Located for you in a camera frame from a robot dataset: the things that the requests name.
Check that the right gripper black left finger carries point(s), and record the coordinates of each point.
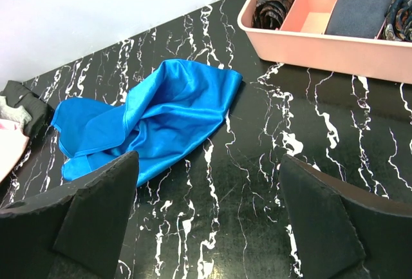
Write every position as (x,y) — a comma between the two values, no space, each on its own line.
(75,230)

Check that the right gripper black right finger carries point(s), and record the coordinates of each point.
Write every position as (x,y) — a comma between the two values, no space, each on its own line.
(342,231)

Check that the blue satin napkin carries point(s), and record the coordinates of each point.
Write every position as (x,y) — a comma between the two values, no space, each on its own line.
(164,118)

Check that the pink folded shirt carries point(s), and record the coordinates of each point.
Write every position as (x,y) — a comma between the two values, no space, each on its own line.
(13,144)

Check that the grey folded shirt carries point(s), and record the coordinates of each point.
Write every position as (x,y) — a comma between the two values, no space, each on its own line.
(18,115)

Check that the black folded garment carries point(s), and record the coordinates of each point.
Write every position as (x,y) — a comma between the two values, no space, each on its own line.
(18,95)

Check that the pink divided organizer tray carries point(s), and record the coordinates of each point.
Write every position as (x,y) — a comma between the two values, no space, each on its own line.
(301,41)

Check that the blue yellow patterned rolled tie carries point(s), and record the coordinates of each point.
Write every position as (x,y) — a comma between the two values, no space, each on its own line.
(397,24)

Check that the grey rolled cloth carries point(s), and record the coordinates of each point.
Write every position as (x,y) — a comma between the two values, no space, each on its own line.
(357,18)

